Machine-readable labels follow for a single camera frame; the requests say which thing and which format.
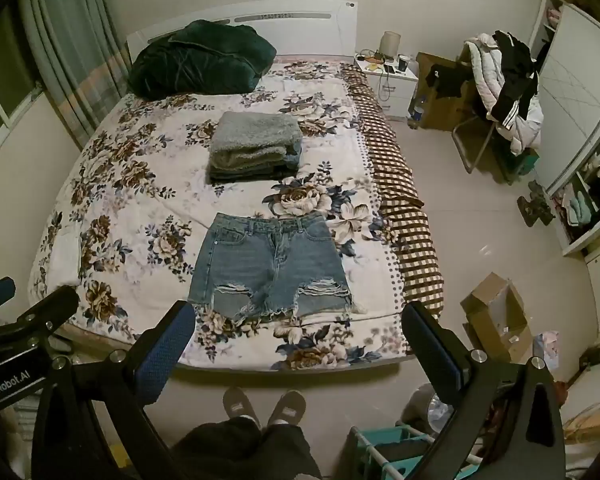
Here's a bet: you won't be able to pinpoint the beige table lamp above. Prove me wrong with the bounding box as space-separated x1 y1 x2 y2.
379 31 400 59

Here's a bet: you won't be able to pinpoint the brown checked blanket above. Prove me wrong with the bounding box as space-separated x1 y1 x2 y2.
340 61 446 319

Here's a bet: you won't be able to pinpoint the window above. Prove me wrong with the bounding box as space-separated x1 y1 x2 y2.
0 5 48 163

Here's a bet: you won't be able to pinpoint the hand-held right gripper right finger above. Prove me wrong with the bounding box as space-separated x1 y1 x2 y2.
401 300 566 480

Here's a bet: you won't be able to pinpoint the white wardrobe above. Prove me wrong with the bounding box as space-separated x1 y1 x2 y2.
529 0 600 257

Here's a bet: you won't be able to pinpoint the metal folding chair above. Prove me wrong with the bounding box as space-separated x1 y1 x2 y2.
452 110 531 182

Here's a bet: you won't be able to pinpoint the grey slipper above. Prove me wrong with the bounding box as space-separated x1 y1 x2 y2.
223 387 261 427
267 390 307 429

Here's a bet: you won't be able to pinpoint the chair piled with clothes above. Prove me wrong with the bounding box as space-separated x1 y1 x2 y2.
467 33 545 157

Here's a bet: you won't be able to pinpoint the stack of folded grey clothes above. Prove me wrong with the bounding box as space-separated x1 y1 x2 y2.
208 111 304 185

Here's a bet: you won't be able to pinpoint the white bed headboard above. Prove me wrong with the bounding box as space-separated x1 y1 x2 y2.
126 1 360 63

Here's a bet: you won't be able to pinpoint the blue denim shorts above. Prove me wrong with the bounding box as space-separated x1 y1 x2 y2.
187 212 354 325

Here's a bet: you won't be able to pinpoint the clear plastic wrap roll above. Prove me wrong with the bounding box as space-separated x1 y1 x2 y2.
401 384 455 432

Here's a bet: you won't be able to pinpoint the person's right leg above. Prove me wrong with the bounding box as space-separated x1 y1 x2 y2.
260 423 323 480

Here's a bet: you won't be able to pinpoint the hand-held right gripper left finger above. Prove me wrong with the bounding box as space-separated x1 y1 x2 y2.
31 301 197 480

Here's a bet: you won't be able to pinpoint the teal storage rack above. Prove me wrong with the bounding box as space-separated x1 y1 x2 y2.
349 422 483 480

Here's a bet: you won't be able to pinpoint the striped curtain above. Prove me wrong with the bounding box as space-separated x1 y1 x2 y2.
17 0 132 148

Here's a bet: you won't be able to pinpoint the floral bed sheet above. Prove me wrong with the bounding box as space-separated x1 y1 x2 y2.
27 55 412 372

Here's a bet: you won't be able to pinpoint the person's leg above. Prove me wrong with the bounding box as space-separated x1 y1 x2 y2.
260 423 323 480
169 415 265 480

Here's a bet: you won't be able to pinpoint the black garment with white stripes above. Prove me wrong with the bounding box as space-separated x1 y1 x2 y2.
489 30 540 127

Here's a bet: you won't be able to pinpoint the printed paper packet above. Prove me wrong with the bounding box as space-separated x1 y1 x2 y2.
532 330 561 367

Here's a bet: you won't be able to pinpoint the open cardboard box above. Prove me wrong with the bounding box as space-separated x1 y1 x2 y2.
460 272 534 364

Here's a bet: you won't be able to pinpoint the dark green blanket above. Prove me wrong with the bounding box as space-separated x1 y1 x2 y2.
129 19 277 102

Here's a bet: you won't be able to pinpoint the dark slipper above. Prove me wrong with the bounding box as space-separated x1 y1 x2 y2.
517 195 556 227
527 180 552 208

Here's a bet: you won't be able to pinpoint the person's left leg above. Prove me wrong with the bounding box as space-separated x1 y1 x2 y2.
169 415 265 480

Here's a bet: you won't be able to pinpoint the white nightstand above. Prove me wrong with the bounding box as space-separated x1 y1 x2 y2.
354 55 420 121

